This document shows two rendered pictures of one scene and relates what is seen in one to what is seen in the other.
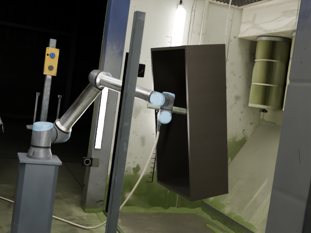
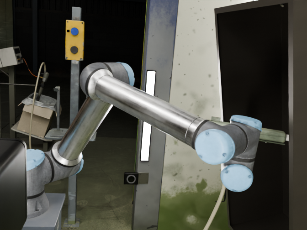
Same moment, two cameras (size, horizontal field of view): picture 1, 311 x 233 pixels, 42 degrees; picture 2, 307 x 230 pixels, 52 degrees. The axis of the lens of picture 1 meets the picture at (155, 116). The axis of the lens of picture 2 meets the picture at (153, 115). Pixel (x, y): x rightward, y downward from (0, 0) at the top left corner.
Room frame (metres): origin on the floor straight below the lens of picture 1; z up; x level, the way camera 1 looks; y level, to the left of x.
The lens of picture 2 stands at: (1.96, -0.03, 1.47)
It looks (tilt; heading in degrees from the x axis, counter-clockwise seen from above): 13 degrees down; 14
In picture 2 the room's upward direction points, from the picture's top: 5 degrees clockwise
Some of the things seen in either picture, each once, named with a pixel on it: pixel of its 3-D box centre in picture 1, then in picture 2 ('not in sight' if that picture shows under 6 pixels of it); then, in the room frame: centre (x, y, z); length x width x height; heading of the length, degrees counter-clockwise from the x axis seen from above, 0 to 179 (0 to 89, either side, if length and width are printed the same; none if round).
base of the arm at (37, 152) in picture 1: (40, 150); (27, 198); (3.14, 0.85, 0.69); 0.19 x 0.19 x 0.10
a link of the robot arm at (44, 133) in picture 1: (42, 133); (29, 170); (3.15, 0.84, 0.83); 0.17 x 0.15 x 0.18; 155
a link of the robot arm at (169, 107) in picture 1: (166, 101); (241, 137); (2.89, -0.07, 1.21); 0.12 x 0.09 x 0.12; 155
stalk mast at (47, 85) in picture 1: (42, 122); (74, 123); (4.00, 1.08, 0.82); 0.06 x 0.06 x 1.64; 22
